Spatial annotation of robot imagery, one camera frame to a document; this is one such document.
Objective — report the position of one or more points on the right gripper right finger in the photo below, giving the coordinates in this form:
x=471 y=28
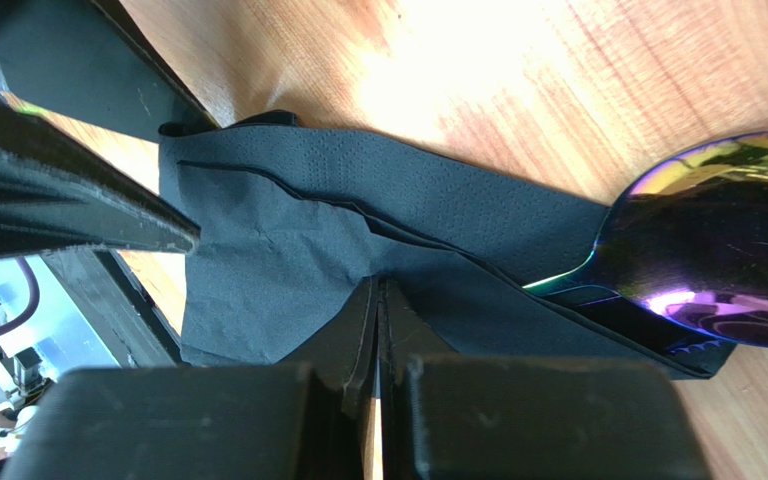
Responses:
x=450 y=416

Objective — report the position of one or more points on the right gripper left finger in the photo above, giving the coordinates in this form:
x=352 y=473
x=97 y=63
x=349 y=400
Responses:
x=304 y=417

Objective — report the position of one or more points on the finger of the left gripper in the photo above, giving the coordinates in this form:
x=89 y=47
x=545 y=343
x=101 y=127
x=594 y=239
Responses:
x=56 y=194

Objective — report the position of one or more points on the black paper napkin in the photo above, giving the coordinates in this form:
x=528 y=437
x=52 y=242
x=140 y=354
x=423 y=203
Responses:
x=293 y=219

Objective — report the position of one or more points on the iridescent spoon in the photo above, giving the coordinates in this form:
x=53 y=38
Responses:
x=688 y=241

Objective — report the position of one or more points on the purple iridescent knife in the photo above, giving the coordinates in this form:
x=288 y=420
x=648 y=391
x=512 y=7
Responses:
x=700 y=353

